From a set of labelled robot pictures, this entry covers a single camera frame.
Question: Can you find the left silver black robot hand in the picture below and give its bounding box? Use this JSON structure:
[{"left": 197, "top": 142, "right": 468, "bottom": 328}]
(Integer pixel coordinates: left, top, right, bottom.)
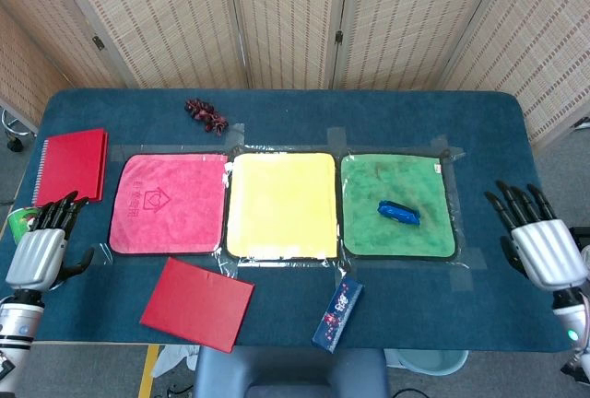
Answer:
[{"left": 5, "top": 190, "right": 96, "bottom": 291}]

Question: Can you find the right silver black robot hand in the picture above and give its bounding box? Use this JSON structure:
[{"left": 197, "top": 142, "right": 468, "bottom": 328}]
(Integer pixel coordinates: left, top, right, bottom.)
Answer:
[{"left": 483, "top": 180, "right": 589, "bottom": 291}]

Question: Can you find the blue snack packet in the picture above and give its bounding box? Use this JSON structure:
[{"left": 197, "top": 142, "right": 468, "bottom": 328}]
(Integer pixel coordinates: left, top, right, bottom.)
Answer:
[{"left": 377, "top": 199, "right": 422, "bottom": 228}]

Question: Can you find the pink cloth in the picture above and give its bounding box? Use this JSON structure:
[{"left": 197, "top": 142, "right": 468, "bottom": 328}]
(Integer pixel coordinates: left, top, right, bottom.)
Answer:
[{"left": 108, "top": 152, "right": 230, "bottom": 256}]

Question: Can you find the green cloth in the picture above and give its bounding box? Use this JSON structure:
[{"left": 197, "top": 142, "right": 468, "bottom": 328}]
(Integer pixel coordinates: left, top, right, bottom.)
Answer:
[{"left": 339, "top": 152, "right": 458, "bottom": 261}]

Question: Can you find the yellow cloth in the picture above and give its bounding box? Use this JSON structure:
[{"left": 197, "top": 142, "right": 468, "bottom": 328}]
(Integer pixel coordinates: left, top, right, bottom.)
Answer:
[{"left": 224, "top": 151, "right": 341, "bottom": 261}]

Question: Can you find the green Pringles can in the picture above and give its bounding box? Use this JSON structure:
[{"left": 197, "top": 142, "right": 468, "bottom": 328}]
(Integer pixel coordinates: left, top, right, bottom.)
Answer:
[{"left": 7, "top": 206, "right": 41, "bottom": 238}]

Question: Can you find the clear tape strip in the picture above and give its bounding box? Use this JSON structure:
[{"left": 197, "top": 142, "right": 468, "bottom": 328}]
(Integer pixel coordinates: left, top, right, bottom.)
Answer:
[
  {"left": 326, "top": 126, "right": 348, "bottom": 153},
  {"left": 430, "top": 134, "right": 466, "bottom": 160},
  {"left": 89, "top": 243, "right": 114, "bottom": 266},
  {"left": 447, "top": 250, "right": 488, "bottom": 291},
  {"left": 224, "top": 122, "right": 246, "bottom": 151}
]

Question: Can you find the red spiral notebook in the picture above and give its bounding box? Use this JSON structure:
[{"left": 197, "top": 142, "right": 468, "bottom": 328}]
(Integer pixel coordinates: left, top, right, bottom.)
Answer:
[{"left": 30, "top": 128, "right": 110, "bottom": 208}]

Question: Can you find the chrome stool base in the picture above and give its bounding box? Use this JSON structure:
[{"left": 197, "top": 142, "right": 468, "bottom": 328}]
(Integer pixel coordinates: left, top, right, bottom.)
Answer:
[{"left": 0, "top": 109, "right": 37, "bottom": 153}]

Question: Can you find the light blue bucket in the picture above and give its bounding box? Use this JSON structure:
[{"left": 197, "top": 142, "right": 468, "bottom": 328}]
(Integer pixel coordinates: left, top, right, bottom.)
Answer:
[{"left": 395, "top": 349, "right": 470, "bottom": 377}]

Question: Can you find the red flat folder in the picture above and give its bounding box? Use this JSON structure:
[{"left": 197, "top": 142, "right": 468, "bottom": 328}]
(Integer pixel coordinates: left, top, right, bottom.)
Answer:
[{"left": 138, "top": 257, "right": 256, "bottom": 354}]

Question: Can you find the white crumpled cloth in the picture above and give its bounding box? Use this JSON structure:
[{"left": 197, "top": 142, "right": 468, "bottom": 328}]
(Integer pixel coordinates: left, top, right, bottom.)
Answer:
[{"left": 150, "top": 345, "right": 202, "bottom": 379}]

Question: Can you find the dark blue long box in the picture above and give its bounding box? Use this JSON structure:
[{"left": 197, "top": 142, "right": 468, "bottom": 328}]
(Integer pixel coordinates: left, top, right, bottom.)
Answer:
[{"left": 312, "top": 275, "right": 365, "bottom": 354}]

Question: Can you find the dark red grape bunch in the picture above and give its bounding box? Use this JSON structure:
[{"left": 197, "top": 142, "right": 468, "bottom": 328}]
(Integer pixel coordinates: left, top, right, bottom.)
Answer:
[{"left": 184, "top": 98, "right": 230, "bottom": 135}]

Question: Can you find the woven folding screen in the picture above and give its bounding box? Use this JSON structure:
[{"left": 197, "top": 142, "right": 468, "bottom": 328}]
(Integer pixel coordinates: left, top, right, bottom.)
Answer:
[{"left": 0, "top": 0, "right": 590, "bottom": 150}]

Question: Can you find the blue-grey chair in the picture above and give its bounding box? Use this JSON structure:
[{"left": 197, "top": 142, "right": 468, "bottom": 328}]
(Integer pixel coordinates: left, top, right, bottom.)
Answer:
[{"left": 193, "top": 345, "right": 391, "bottom": 398}]

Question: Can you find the blue felt table cover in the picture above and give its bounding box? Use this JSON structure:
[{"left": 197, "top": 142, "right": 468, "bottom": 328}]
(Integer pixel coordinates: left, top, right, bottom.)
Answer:
[{"left": 0, "top": 88, "right": 577, "bottom": 354}]

